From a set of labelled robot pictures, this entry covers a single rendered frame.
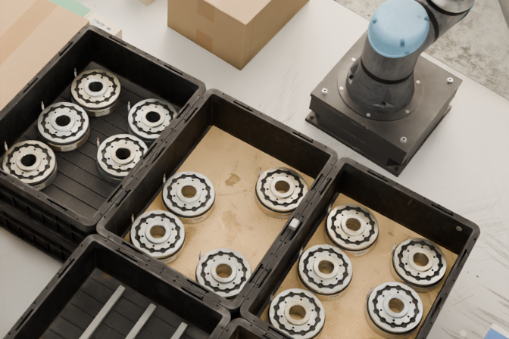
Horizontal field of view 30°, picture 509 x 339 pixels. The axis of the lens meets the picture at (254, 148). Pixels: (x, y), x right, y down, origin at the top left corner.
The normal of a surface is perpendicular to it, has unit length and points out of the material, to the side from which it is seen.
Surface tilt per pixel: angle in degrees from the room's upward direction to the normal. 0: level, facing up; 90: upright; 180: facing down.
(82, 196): 0
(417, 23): 9
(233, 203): 0
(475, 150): 0
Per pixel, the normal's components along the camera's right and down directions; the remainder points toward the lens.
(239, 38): -0.58, 0.64
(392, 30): -0.01, -0.46
